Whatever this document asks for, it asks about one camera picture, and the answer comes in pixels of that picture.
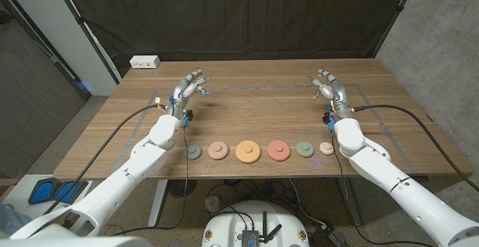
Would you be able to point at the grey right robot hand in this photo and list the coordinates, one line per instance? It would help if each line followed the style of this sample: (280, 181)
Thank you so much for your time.
(337, 91)

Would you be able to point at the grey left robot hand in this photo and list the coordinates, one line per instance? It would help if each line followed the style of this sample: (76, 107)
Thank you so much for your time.
(183, 91)

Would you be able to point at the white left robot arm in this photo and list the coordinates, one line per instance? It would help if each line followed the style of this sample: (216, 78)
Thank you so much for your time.
(123, 172)

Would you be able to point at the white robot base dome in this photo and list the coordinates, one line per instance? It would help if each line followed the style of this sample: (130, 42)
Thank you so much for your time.
(228, 224)

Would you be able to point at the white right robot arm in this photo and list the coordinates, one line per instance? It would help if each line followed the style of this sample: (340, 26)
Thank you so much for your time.
(393, 187)

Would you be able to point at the white power strip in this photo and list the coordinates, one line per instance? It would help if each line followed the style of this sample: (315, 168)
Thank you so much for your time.
(144, 61)

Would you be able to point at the black backdrop curtain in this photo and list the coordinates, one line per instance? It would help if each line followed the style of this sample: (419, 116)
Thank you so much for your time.
(239, 15)

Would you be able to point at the black round floor fan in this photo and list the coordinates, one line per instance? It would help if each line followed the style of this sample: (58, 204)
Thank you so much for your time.
(181, 188)

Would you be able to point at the black backdrop stand pole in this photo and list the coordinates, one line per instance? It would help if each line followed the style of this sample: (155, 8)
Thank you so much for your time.
(86, 33)
(396, 15)

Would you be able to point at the white table leg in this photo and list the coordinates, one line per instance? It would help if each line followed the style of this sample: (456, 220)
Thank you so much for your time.
(157, 202)

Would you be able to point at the grey round floor object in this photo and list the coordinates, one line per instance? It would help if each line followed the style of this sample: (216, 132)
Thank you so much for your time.
(213, 204)

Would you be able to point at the black power adapter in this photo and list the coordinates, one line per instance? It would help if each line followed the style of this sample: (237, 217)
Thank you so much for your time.
(323, 236)

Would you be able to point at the blue foot pedal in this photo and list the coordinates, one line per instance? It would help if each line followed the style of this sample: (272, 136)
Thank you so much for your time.
(69, 191)
(42, 191)

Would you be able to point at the radio box with black antennas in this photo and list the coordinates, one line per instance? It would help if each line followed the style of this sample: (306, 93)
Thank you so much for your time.
(250, 236)

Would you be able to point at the white robot torso edge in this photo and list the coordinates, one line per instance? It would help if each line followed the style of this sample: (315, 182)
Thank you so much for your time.
(75, 242)

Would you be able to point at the blue jeans leg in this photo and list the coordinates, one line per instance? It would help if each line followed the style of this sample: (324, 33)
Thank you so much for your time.
(11, 219)

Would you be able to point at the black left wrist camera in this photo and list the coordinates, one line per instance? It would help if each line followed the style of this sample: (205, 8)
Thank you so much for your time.
(189, 115)

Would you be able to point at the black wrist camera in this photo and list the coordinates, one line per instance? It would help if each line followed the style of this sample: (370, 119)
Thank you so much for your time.
(189, 115)
(326, 118)

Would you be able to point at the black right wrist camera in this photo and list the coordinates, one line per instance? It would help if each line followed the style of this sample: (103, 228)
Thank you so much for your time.
(326, 118)

